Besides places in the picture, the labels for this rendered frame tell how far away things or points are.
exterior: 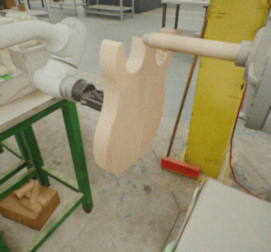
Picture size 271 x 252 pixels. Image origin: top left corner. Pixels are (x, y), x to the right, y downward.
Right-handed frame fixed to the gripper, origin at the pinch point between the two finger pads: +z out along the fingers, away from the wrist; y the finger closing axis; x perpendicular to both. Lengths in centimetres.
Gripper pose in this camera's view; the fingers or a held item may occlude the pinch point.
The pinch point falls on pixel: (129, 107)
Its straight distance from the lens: 69.7
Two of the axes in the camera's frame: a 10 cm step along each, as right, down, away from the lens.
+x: 0.9, -9.0, -4.3
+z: 8.5, 3.0, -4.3
